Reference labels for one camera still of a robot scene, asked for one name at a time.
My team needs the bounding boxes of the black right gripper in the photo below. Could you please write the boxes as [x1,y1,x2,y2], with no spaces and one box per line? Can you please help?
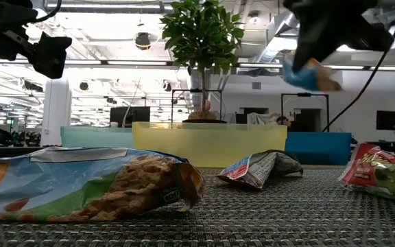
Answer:
[283,0,395,72]

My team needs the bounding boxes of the blue granola bar red label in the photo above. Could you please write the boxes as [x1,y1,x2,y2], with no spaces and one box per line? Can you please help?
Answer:
[282,51,343,93]

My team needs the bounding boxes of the light blue green granola bar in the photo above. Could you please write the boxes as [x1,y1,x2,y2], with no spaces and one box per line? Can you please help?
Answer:
[0,146,206,223]

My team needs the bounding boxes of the grey snack bag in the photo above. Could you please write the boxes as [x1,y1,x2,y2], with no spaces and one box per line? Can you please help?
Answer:
[216,149,304,190]

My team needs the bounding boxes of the red green granola bar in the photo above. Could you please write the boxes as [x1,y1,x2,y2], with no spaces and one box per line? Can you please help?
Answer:
[337,143,395,207]

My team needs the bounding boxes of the long ceiling light strip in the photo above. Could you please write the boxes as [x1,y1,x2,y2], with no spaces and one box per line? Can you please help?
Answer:
[67,60,168,66]
[238,62,395,71]

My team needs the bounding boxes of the white building column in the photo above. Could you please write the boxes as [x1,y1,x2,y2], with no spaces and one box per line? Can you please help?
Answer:
[40,79,72,148]

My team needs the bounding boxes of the teal translucent plastic bin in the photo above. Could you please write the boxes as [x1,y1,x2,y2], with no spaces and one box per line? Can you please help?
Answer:
[60,125,135,154]

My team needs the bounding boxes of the black monitor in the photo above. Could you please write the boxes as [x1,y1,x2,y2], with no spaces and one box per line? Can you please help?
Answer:
[375,110,395,131]
[109,106,151,128]

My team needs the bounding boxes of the black round ceiling lamp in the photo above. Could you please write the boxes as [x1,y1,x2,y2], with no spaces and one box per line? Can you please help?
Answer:
[134,32,152,51]

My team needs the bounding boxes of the person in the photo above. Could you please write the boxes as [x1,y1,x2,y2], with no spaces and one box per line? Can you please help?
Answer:
[275,115,294,128]
[187,100,219,121]

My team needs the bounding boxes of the blue plastic bin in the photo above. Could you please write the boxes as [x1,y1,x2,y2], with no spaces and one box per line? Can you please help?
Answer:
[284,131,352,167]

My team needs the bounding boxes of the white cloth pile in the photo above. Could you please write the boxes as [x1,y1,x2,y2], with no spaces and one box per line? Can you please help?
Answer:
[247,112,280,125]

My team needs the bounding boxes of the green potted plant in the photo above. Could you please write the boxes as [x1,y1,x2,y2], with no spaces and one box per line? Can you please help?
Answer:
[158,0,246,124]

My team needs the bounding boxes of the yellow translucent plastic bin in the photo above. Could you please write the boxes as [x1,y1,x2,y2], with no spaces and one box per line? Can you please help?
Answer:
[132,121,289,169]

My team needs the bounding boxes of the grey woven mat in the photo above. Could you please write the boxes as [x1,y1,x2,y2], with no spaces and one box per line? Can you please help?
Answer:
[0,165,395,247]

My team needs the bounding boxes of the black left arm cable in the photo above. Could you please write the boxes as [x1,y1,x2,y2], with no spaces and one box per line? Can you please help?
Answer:
[29,0,63,24]

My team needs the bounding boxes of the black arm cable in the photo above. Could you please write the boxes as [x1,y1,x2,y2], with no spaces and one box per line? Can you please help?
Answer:
[29,0,63,24]
[322,0,395,134]

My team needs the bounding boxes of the black stand frame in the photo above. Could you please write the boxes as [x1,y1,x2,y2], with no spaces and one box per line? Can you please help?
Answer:
[280,92,331,133]
[171,88,223,124]

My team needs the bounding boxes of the silver ceiling duct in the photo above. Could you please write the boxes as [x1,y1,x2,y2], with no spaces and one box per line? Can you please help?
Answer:
[252,10,300,66]

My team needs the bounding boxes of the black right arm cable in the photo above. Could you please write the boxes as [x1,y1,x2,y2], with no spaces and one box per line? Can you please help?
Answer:
[322,0,395,134]

